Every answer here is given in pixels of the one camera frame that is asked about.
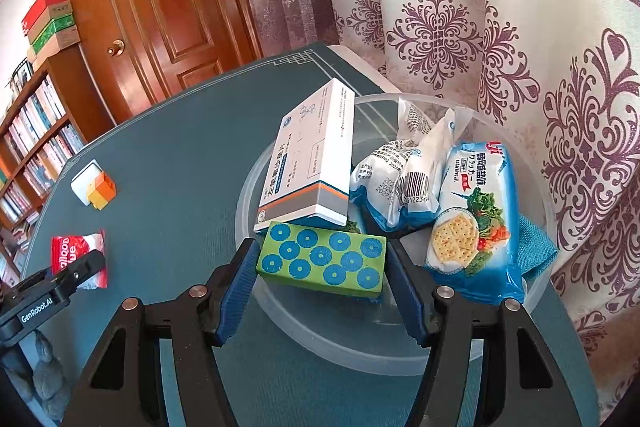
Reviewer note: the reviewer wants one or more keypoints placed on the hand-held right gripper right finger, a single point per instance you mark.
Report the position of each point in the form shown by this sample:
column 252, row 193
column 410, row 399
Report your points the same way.
column 405, row 292

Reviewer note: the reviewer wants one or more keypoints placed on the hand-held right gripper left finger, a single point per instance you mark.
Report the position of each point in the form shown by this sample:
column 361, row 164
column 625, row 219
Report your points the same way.
column 240, row 287

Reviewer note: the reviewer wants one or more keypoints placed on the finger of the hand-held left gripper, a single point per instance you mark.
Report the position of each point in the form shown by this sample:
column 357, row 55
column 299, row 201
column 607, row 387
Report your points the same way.
column 80, row 269

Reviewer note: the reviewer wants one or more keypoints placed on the clear plastic basin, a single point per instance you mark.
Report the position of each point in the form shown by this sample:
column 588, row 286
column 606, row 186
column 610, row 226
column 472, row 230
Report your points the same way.
column 350, row 342

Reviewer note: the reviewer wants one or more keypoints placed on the green dotted toy block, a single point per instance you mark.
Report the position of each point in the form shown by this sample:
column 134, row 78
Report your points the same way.
column 320, row 257

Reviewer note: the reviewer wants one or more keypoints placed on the blue cracker packet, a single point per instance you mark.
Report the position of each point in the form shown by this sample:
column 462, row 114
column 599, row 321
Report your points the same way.
column 470, row 217

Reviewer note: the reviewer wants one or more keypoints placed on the teal towel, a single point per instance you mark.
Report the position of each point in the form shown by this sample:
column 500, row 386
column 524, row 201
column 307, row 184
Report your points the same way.
column 537, row 247

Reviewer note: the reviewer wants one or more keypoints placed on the white medicine box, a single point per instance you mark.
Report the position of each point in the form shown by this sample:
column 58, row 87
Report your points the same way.
column 310, row 147

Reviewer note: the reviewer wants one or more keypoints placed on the red snack packet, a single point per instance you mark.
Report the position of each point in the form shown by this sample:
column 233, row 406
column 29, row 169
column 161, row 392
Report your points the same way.
column 70, row 247

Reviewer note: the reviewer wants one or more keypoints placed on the orange toy block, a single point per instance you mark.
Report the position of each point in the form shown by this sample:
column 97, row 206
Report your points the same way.
column 102, row 192

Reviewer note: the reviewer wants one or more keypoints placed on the small white box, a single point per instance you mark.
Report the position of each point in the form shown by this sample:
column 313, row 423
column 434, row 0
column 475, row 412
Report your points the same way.
column 84, row 181

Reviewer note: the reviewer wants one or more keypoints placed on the rows of books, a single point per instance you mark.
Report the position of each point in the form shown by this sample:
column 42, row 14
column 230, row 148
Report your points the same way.
column 45, row 147

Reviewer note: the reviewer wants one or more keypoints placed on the wooden bookshelf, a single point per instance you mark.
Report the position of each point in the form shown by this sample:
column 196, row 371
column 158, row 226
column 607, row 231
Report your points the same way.
column 75, row 72

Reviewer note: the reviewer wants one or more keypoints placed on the brass door knob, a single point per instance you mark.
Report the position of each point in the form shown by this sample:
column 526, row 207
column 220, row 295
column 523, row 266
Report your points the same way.
column 116, row 48

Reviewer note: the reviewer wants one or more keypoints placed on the white purple patterned curtain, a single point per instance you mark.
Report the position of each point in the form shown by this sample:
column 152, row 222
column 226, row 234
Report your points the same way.
column 525, row 82

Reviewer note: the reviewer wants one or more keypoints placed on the red box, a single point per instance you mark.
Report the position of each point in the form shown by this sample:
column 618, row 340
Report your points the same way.
column 42, row 7

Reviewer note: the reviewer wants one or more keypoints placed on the brown wooden door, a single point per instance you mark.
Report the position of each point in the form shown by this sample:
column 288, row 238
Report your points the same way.
column 165, row 7

